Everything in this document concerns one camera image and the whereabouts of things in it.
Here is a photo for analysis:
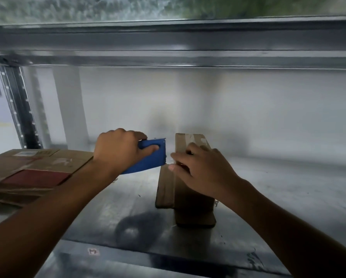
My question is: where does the person's right hand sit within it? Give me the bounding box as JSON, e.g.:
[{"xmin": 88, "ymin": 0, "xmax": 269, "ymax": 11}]
[{"xmin": 168, "ymin": 142, "xmax": 245, "ymax": 202}]

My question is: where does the person's left hand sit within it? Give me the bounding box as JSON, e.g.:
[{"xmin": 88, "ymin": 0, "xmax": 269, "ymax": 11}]
[{"xmin": 93, "ymin": 128, "xmax": 160, "ymax": 179}]

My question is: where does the blue box cutter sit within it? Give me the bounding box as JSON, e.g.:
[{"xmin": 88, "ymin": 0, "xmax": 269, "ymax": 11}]
[{"xmin": 121, "ymin": 138, "xmax": 167, "ymax": 175}]

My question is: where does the small brown cardboard box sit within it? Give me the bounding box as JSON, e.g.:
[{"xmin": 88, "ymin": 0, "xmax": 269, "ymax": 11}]
[{"xmin": 155, "ymin": 133, "xmax": 217, "ymax": 228}]

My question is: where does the person's right forearm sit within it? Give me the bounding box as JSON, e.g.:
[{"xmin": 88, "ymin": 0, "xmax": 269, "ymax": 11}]
[{"xmin": 219, "ymin": 179, "xmax": 346, "ymax": 278}]

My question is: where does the person's left forearm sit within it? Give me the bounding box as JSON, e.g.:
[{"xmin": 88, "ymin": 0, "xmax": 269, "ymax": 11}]
[{"xmin": 0, "ymin": 159, "xmax": 116, "ymax": 278}]

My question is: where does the flattened brown cardboard box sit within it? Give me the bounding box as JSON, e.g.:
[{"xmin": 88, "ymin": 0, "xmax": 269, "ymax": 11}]
[
  {"xmin": 0, "ymin": 184, "xmax": 56, "ymax": 208},
  {"xmin": 0, "ymin": 149, "xmax": 94, "ymax": 189}
]

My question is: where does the grey metal shelf beam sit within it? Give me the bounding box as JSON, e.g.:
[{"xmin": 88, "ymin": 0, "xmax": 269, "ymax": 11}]
[{"xmin": 0, "ymin": 16, "xmax": 346, "ymax": 70}]

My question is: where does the black perforated shelf upright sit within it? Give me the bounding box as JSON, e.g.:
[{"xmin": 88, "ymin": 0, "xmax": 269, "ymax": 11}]
[{"xmin": 0, "ymin": 65, "xmax": 44, "ymax": 150}]

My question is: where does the translucent plastic wrapped load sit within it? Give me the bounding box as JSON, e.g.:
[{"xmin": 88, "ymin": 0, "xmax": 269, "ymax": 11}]
[{"xmin": 0, "ymin": 0, "xmax": 346, "ymax": 25}]

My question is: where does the white shelf post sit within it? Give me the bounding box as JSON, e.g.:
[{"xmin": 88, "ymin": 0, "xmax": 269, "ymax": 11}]
[{"xmin": 52, "ymin": 66, "xmax": 90, "ymax": 151}]

